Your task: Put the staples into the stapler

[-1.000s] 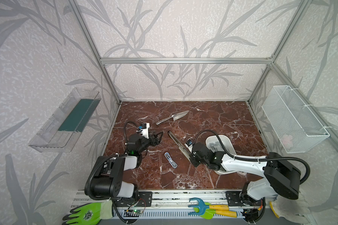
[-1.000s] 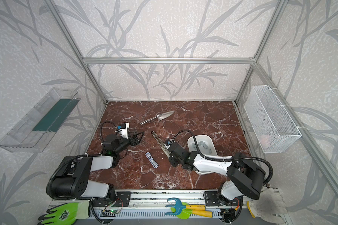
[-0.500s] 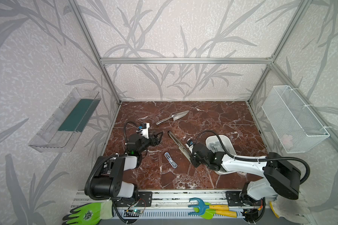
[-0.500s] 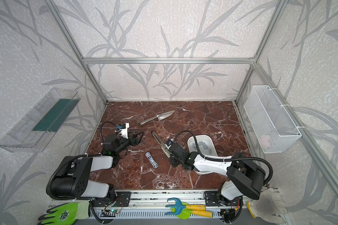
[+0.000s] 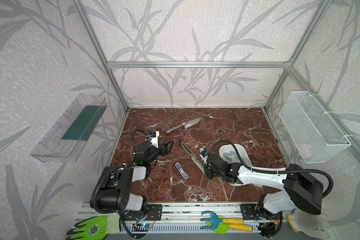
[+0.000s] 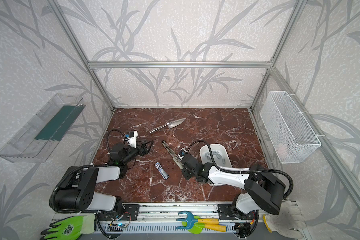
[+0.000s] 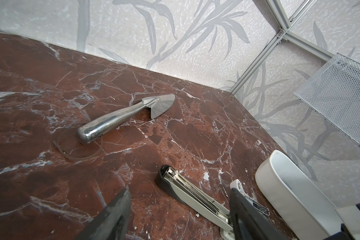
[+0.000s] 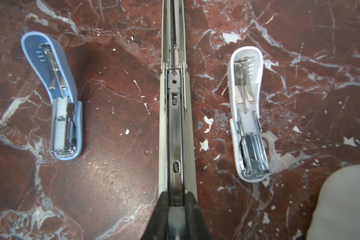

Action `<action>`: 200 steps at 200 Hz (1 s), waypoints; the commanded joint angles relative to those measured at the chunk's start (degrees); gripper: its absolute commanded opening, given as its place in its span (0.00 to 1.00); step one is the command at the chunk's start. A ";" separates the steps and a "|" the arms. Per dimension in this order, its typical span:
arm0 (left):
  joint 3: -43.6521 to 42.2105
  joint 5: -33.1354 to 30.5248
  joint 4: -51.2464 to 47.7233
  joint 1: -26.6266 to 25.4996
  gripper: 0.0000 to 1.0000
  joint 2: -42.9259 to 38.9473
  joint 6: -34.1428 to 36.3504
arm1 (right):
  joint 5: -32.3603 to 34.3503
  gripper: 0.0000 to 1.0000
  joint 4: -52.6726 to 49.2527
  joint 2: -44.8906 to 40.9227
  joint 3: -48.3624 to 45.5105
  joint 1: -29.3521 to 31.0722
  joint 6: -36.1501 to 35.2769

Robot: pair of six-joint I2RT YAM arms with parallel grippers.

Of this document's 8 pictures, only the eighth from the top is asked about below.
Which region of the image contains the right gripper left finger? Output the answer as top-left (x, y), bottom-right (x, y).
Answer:
top-left (141, 192), bottom-right (169, 240)

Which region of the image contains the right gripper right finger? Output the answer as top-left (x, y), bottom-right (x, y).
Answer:
top-left (185, 192), bottom-right (213, 240)

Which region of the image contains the white mini stapler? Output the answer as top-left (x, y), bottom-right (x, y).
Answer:
top-left (228, 46), bottom-right (270, 183)

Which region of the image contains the white oval tray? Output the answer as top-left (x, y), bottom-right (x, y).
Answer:
top-left (306, 165), bottom-right (360, 240)

